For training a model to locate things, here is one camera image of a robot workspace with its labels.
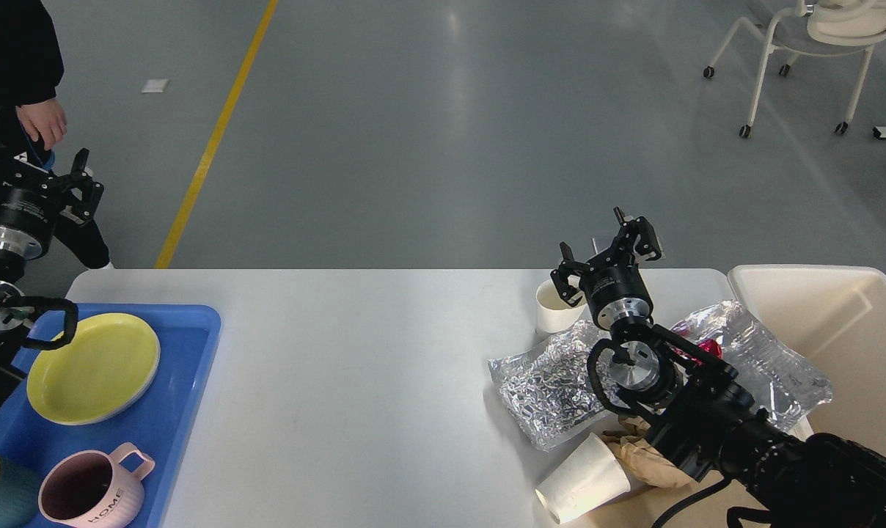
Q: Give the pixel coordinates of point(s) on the silver foil bag right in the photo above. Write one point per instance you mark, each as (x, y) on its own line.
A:
(782, 381)

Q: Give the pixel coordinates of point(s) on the yellow plastic plate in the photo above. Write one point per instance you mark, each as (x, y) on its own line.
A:
(94, 370)

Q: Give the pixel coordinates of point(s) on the beige plastic bin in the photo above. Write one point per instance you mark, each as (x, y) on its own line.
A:
(836, 317)

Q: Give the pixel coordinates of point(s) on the pink HOME mug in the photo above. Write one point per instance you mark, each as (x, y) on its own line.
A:
(96, 489)

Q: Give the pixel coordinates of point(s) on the lying white paper cup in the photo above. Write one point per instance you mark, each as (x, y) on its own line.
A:
(589, 477)

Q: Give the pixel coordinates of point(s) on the white office chair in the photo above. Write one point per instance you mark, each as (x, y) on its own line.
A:
(808, 28)

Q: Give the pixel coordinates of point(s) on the flat brown paper sheet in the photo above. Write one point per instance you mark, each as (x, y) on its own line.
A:
(642, 506)

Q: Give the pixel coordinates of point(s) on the silver foil bag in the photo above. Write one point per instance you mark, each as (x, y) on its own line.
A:
(546, 389)
(782, 381)

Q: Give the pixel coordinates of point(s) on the crushed red soda can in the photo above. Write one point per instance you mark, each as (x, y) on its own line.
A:
(708, 345)

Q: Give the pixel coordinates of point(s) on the upright white paper cup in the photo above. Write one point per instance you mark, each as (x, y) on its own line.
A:
(552, 313)

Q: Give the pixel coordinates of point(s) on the person in black jacket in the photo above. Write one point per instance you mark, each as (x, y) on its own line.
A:
(31, 64)

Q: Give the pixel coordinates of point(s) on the crumpled brown paper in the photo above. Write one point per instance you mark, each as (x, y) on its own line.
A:
(636, 455)

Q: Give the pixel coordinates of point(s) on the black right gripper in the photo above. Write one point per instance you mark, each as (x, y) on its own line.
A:
(611, 285)

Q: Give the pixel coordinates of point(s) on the silver foil bag left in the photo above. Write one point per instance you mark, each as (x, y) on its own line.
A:
(546, 389)

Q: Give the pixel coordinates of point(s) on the blue plastic tray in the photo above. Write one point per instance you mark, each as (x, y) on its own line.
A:
(158, 423)

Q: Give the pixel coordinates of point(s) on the person's hand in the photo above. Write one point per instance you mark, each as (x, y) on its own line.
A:
(43, 122)

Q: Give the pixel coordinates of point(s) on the white floor marker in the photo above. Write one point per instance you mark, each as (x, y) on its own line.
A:
(155, 86)

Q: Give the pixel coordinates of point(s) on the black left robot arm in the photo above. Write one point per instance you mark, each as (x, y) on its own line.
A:
(35, 322)

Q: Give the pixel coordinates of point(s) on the clear floor plate left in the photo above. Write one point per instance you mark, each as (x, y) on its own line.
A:
(605, 248)

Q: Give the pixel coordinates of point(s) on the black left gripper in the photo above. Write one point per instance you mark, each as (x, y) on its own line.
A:
(31, 201)

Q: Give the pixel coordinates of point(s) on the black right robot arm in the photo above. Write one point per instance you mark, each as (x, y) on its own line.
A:
(701, 419)

